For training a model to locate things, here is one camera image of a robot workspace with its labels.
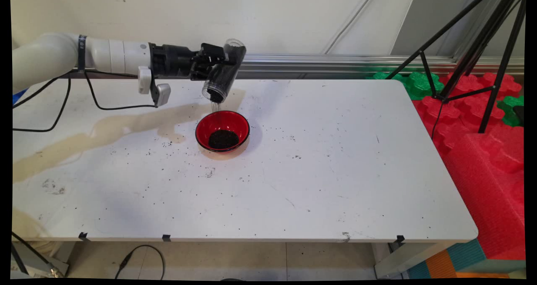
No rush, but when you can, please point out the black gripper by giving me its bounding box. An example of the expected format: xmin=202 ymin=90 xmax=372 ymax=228
xmin=149 ymin=43 xmax=236 ymax=81

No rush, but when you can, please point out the clear jar with black granules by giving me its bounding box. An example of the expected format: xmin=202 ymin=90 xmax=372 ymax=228
xmin=201 ymin=39 xmax=247 ymax=104

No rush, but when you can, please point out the red bowl with black rim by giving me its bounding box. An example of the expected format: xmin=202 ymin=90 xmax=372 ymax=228
xmin=195 ymin=110 xmax=251 ymax=153

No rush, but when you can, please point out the black granule pile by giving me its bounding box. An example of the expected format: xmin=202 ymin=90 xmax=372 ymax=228
xmin=208 ymin=129 xmax=240 ymax=150

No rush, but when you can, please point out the green foam puzzle piece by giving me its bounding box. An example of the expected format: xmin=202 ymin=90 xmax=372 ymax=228
xmin=367 ymin=71 xmax=444 ymax=101
xmin=497 ymin=95 xmax=525 ymax=127

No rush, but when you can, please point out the red foam puzzle mat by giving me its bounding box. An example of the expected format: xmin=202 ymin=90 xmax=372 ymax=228
xmin=413 ymin=72 xmax=524 ymax=159

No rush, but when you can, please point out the grey table leg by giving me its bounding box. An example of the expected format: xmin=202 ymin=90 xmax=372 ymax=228
xmin=10 ymin=242 xmax=70 ymax=278
xmin=373 ymin=241 xmax=460 ymax=280

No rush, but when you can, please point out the black tripod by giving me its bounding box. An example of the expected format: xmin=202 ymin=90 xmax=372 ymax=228
xmin=384 ymin=0 xmax=527 ymax=134

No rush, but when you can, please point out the blue foam floor tile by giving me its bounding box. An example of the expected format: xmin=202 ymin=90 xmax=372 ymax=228
xmin=407 ymin=261 xmax=433 ymax=280

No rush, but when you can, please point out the orange foam floor tile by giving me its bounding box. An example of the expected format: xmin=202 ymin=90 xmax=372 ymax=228
xmin=426 ymin=249 xmax=458 ymax=279

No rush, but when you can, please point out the teal foam floor tile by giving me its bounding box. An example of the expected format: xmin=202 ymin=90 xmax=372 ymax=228
xmin=447 ymin=238 xmax=487 ymax=273

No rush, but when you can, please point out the white grey wrist camera box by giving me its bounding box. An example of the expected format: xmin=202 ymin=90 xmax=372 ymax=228
xmin=138 ymin=66 xmax=172 ymax=108

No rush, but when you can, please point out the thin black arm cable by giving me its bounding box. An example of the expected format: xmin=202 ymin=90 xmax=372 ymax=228
xmin=12 ymin=71 xmax=159 ymax=133

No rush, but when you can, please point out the black strap on arm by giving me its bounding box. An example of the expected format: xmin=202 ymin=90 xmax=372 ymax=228
xmin=77 ymin=35 xmax=87 ymax=72

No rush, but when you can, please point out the aluminium wall rail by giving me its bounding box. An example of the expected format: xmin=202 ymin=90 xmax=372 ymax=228
xmin=67 ymin=52 xmax=525 ymax=81

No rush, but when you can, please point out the white wall conduit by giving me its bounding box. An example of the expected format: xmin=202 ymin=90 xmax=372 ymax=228
xmin=324 ymin=0 xmax=378 ymax=55

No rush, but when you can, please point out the black floor cable with connector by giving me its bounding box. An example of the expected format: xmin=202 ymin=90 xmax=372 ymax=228
xmin=115 ymin=245 xmax=165 ymax=280

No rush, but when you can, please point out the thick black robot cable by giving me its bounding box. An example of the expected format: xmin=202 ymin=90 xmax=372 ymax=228
xmin=10 ymin=232 xmax=63 ymax=278

